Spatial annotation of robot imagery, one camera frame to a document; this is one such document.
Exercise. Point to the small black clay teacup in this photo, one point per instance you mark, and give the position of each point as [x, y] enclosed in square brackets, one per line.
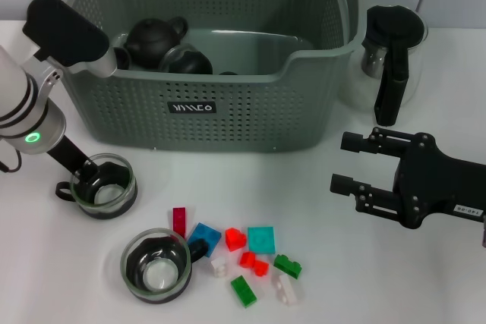
[122, 59]

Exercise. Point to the black clay teapot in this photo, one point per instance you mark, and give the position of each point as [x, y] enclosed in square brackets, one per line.
[152, 45]

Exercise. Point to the large clear white brick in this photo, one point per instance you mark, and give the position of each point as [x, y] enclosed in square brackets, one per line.
[287, 290]

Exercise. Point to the dark green brick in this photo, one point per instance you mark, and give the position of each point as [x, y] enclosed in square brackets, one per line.
[288, 265]

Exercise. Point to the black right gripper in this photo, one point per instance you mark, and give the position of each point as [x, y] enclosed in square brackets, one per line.
[436, 187]

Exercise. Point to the dark red long brick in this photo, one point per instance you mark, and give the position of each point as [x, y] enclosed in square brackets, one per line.
[179, 221]

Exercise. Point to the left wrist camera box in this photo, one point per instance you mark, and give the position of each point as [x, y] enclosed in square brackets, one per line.
[68, 35]

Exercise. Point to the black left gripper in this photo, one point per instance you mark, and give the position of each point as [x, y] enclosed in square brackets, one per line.
[68, 155]

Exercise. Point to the light green brick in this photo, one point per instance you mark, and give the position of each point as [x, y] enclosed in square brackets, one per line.
[243, 291]

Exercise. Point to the bright red stepped brick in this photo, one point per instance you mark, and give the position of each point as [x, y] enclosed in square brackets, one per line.
[253, 264]

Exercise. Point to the bright red sloped brick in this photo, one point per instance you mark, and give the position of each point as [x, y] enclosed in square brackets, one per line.
[235, 238]

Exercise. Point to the small clear white brick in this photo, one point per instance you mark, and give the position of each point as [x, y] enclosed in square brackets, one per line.
[220, 266]

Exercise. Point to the teal square flat brick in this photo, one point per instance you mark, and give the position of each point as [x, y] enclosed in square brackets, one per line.
[261, 240]

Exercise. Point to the blue square brick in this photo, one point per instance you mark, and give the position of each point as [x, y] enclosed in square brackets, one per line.
[205, 236]

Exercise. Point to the grey perforated storage bin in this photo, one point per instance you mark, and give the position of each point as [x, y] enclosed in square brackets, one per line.
[247, 119]

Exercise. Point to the glass teacup black holder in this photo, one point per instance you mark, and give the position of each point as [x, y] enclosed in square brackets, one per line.
[188, 62]
[110, 197]
[155, 274]
[228, 73]

